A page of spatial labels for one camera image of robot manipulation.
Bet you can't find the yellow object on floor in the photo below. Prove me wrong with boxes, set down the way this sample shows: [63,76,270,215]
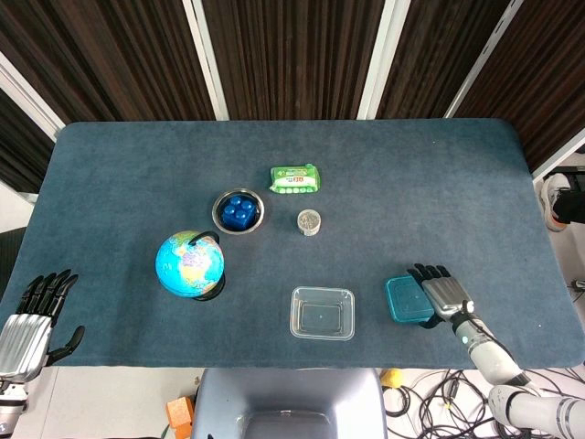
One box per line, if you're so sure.
[379,369,404,390]

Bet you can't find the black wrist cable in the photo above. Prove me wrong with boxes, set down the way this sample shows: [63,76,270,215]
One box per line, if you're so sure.
[461,300,498,343]

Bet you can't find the stainless steel bowl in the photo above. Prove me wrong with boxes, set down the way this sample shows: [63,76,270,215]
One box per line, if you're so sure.
[211,187,266,236]

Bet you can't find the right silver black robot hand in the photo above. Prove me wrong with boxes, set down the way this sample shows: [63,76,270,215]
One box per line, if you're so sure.
[406,262,476,330]

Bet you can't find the green snack packet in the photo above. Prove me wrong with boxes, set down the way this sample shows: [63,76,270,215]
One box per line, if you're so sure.
[268,163,322,196]

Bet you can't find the teal translucent plastic lid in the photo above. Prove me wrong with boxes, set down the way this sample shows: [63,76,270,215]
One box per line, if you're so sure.
[385,275,436,325]

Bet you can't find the blue globe on black stand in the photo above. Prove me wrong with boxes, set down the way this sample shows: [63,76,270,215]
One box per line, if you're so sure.
[154,230,227,302]

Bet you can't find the black cable tangle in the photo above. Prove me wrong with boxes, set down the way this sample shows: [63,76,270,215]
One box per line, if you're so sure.
[383,368,585,439]

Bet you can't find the small clear jar of clips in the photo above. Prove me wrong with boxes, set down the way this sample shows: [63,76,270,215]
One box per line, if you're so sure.
[296,209,322,238]

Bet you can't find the blue building block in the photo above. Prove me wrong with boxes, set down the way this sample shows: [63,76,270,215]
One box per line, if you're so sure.
[221,195,256,230]

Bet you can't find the grey blue robot torso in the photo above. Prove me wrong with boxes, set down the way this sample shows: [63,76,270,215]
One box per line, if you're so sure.
[190,368,389,439]

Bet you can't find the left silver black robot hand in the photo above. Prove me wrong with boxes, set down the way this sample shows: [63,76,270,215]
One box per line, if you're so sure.
[0,269,86,383]

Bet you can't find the black trouser leg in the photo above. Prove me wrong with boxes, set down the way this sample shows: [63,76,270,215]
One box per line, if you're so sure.
[551,187,585,225]

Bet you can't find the white partition post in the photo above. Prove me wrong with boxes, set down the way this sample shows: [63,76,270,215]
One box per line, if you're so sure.
[182,0,230,122]
[356,0,410,121]
[444,0,525,119]
[531,145,585,185]
[0,51,66,141]

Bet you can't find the orange wooden block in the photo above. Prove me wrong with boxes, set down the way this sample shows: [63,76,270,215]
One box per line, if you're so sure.
[165,396,196,439]

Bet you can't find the clear plastic food container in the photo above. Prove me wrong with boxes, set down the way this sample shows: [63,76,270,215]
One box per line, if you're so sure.
[290,285,356,342]

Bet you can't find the blue table cloth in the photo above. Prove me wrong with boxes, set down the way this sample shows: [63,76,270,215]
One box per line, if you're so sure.
[0,118,585,369]

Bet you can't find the white orange sneaker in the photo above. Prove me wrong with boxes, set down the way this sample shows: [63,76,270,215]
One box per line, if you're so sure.
[540,172,572,232]

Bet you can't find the dark slatted partition panel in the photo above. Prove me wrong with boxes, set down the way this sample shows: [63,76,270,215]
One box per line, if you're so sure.
[376,0,511,120]
[0,0,217,123]
[454,0,585,174]
[202,0,388,121]
[0,89,56,194]

